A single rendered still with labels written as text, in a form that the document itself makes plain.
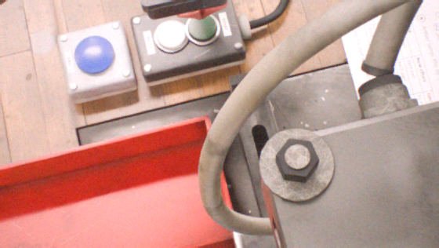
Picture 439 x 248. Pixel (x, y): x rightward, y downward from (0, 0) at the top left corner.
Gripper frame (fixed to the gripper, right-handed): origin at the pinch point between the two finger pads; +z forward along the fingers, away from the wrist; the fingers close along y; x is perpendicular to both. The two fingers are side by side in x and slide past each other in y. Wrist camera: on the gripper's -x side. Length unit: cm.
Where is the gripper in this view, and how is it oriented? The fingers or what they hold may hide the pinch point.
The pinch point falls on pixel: (199, 9)
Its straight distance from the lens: 89.3
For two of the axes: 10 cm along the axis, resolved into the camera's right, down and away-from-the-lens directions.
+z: 0.5, 3.4, 9.4
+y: -9.8, 2.1, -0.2
